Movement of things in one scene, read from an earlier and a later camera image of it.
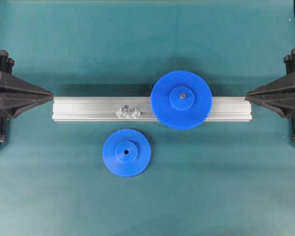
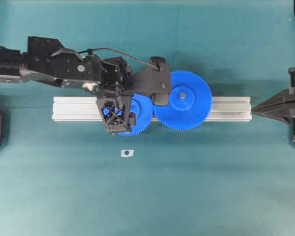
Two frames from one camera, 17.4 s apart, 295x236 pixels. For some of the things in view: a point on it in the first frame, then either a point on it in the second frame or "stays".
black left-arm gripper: [2, 67] -> [111, 77]
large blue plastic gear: [181, 100] stays
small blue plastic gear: [126, 153] -> [145, 111]
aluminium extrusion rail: [223, 108] stays
